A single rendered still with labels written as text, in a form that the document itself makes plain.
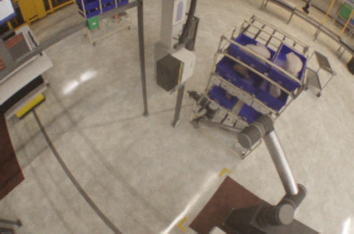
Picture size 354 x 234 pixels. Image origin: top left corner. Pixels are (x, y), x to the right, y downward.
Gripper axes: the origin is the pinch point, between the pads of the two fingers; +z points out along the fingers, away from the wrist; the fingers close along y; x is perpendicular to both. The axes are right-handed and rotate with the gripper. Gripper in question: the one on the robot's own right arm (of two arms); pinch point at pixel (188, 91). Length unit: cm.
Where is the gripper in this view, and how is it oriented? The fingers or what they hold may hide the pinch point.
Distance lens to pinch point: 204.6
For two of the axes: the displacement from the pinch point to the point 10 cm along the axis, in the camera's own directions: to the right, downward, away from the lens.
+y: -6.5, 5.7, -5.1
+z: -7.6, -5.5, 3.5
